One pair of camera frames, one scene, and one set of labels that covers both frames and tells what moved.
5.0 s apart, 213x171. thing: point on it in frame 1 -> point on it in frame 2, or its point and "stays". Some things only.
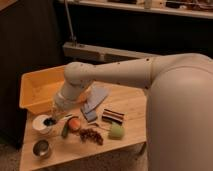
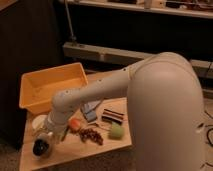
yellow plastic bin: (39, 87) stays
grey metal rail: (102, 54) stays
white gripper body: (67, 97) -> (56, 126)
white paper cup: (39, 126) stays
